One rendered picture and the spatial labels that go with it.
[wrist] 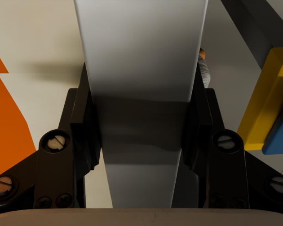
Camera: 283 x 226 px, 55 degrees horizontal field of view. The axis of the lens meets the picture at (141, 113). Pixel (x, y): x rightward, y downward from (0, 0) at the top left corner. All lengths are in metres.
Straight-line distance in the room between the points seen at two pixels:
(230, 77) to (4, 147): 1.46
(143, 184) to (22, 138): 0.09
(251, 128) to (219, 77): 1.26
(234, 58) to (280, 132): 1.23
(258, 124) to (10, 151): 0.24
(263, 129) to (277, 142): 0.02
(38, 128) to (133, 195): 0.07
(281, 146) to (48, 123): 0.25
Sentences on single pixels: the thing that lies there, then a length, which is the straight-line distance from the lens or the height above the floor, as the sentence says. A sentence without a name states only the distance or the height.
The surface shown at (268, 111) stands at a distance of 0.30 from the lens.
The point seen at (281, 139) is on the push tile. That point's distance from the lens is 0.32.
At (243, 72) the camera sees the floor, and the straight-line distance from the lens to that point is 1.60.
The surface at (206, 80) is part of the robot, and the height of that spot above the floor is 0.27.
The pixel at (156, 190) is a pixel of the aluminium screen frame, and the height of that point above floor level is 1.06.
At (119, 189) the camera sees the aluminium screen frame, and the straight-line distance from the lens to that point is 0.16.
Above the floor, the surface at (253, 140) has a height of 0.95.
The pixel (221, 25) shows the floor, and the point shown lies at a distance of 1.38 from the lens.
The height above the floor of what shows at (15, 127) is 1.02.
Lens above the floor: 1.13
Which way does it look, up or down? 43 degrees down
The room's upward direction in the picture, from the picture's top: 175 degrees clockwise
